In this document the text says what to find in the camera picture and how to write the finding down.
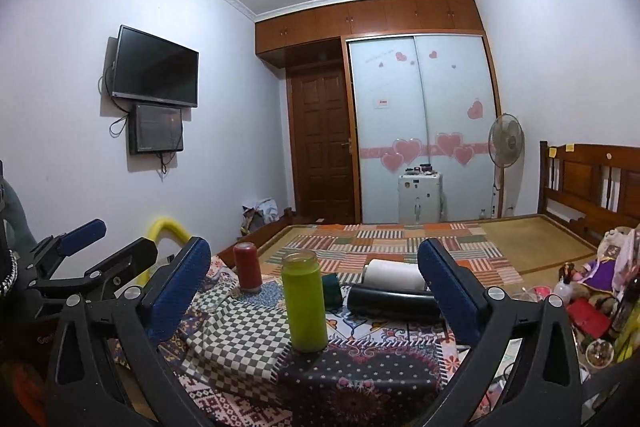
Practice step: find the red box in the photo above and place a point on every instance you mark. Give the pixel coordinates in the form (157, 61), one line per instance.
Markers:
(590, 318)

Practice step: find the grey checkered cloth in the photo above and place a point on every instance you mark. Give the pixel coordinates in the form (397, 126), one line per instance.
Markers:
(235, 332)

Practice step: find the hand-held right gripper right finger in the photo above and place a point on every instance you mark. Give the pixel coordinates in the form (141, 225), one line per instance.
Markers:
(450, 292)

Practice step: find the small white cabinet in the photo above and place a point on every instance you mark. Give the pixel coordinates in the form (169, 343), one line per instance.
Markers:
(419, 199)

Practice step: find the yellow foam tube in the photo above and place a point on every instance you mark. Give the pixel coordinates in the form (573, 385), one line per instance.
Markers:
(167, 229)

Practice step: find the wall-mounted black television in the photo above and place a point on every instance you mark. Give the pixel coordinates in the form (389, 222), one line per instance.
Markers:
(155, 67)

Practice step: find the lime green bottle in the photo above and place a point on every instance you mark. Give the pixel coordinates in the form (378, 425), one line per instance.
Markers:
(303, 307)

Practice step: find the black wall-mounted box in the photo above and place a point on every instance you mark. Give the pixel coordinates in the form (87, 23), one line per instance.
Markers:
(156, 129)

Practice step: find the small white bottle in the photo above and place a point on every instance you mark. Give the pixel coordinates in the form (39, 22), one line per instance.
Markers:
(562, 291)

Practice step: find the dark red bottle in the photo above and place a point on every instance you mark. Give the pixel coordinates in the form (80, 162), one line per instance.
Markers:
(248, 268)

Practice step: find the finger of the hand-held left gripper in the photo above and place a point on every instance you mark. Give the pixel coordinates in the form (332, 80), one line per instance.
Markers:
(127, 257)
(80, 234)

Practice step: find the brown wooden door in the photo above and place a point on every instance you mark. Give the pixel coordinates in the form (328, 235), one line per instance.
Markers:
(320, 142)

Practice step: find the white cup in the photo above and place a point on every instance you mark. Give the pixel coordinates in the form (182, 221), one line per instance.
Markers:
(395, 274)

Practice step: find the wardrobe with heart stickers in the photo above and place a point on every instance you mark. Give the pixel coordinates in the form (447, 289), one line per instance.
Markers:
(425, 107)

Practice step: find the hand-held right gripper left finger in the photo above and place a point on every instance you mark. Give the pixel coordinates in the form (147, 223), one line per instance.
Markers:
(179, 289)

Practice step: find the glass jar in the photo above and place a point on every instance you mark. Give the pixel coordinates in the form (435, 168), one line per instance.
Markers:
(599, 353)

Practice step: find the pile of bags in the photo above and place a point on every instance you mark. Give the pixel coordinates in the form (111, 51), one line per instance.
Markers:
(260, 214)

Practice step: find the floral patterned blanket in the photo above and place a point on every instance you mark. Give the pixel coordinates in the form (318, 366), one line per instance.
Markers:
(360, 372)

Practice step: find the straw bed mat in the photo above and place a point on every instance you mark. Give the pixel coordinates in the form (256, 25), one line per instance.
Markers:
(540, 242)

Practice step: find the wooden bed headboard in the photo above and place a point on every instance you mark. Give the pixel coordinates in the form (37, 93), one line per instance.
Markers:
(580, 179)

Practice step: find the doll in purple dress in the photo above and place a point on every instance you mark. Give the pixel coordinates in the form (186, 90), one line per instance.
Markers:
(607, 264)

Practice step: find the black cup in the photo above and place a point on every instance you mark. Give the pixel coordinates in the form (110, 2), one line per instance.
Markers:
(395, 303)

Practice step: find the striped patchwork quilt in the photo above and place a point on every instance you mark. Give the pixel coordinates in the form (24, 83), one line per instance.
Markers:
(380, 242)

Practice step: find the dark green box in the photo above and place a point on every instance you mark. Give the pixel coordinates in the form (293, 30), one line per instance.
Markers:
(331, 291)

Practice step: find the standing electric fan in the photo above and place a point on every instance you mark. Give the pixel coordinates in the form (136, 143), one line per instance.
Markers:
(506, 139)

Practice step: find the wooden overhead cabinet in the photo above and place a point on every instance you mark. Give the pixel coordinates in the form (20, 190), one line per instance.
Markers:
(370, 19)

